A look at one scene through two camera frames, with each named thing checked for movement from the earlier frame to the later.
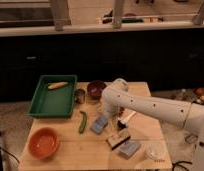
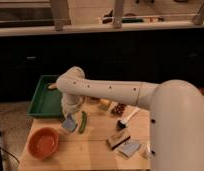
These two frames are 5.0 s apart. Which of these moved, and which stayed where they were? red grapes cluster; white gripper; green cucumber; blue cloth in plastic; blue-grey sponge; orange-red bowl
Moved: blue-grey sponge; white gripper
Stayed: green cucumber; blue cloth in plastic; orange-red bowl; red grapes cluster
